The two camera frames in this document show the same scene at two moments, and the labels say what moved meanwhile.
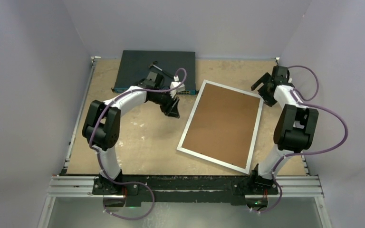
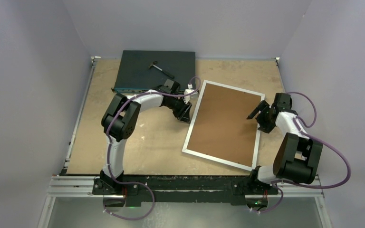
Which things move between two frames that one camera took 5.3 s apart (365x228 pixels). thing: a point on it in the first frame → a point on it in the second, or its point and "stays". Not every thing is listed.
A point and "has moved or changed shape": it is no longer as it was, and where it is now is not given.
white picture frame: [179, 147] has moved or changed shape
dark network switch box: [175, 66] stays
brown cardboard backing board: [223, 125] stays
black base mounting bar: [138, 188] stays
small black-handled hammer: [152, 64] stays
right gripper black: [265, 79] → [264, 127]
